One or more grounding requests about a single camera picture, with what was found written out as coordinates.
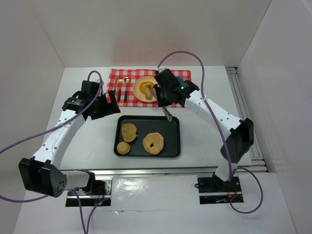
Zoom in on metal tongs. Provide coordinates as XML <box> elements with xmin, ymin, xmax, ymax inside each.
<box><xmin>148</xmin><ymin>84</ymin><xmax>173</xmax><ymax>122</ymax></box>

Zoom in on small round bun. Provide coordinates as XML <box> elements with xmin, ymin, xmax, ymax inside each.
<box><xmin>144</xmin><ymin>89</ymin><xmax>154</xmax><ymax>100</ymax></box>

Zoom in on orange glazed donut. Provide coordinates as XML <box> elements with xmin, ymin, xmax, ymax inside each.
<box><xmin>139</xmin><ymin>81</ymin><xmax>154</xmax><ymax>94</ymax></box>

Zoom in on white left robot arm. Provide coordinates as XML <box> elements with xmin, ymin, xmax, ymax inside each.
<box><xmin>19</xmin><ymin>90</ymin><xmax>120</xmax><ymax>197</ymax></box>

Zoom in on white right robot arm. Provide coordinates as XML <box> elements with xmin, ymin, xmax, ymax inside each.
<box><xmin>154</xmin><ymin>77</ymin><xmax>254</xmax><ymax>188</ymax></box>

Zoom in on flat speckled bread slice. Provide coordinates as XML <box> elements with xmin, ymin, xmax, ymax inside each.
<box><xmin>121</xmin><ymin>123</ymin><xmax>137</xmax><ymax>143</ymax></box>

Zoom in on blue cup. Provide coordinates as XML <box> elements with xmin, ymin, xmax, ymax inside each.
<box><xmin>176</xmin><ymin>76</ymin><xmax>184</xmax><ymax>83</ymax></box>

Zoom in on beige round plate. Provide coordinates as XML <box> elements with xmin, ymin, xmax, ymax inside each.
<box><xmin>133</xmin><ymin>76</ymin><xmax>156</xmax><ymax>103</ymax></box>

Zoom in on red white checkered cloth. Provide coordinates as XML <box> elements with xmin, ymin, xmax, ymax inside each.
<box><xmin>108</xmin><ymin>69</ymin><xmax>192</xmax><ymax>108</ymax></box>

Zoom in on black baking tray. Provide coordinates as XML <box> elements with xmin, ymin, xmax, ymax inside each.
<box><xmin>114</xmin><ymin>115</ymin><xmax>181</xmax><ymax>158</ymax></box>

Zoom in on pale bagel with hole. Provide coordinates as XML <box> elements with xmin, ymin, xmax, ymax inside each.
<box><xmin>142</xmin><ymin>133</ymin><xmax>164</xmax><ymax>155</ymax></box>

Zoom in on round yellow muffin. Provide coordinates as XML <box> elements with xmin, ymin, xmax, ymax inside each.
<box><xmin>117</xmin><ymin>141</ymin><xmax>131</xmax><ymax>155</ymax></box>

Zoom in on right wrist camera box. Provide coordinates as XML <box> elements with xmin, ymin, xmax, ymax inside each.
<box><xmin>154</xmin><ymin>69</ymin><xmax>180</xmax><ymax>90</ymax></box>

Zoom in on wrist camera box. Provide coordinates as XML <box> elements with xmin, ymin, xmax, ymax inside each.
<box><xmin>78</xmin><ymin>80</ymin><xmax>100</xmax><ymax>101</ymax></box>
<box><xmin>154</xmin><ymin>69</ymin><xmax>180</xmax><ymax>90</ymax></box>

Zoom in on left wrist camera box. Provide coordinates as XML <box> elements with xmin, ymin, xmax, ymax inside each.
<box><xmin>78</xmin><ymin>80</ymin><xmax>100</xmax><ymax>101</ymax></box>

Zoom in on gold fork black handle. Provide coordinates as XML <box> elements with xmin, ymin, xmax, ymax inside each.
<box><xmin>117</xmin><ymin>76</ymin><xmax>124</xmax><ymax>101</ymax></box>

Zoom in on gold knife black handle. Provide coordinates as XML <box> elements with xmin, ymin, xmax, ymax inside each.
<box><xmin>113</xmin><ymin>76</ymin><xmax>119</xmax><ymax>93</ymax></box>

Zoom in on gold spoon black handle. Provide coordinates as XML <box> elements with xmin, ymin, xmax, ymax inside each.
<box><xmin>124</xmin><ymin>77</ymin><xmax>131</xmax><ymax>102</ymax></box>

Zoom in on aluminium front rail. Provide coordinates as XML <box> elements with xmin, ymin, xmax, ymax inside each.
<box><xmin>77</xmin><ymin>166</ymin><xmax>218</xmax><ymax>178</ymax></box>

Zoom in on aluminium rail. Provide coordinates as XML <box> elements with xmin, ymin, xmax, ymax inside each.
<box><xmin>77</xmin><ymin>166</ymin><xmax>218</xmax><ymax>178</ymax></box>
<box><xmin>225</xmin><ymin>67</ymin><xmax>268</xmax><ymax>173</ymax></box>

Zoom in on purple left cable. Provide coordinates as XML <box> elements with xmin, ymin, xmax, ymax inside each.
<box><xmin>0</xmin><ymin>70</ymin><xmax>105</xmax><ymax>234</ymax></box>

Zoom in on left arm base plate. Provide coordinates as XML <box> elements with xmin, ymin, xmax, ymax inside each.
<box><xmin>75</xmin><ymin>179</ymin><xmax>113</xmax><ymax>207</ymax></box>

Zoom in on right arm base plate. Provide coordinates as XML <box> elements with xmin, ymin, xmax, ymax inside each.
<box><xmin>194</xmin><ymin>176</ymin><xmax>244</xmax><ymax>204</ymax></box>

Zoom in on aluminium right side rail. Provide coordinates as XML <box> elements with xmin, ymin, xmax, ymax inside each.
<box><xmin>225</xmin><ymin>67</ymin><xmax>268</xmax><ymax>173</ymax></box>

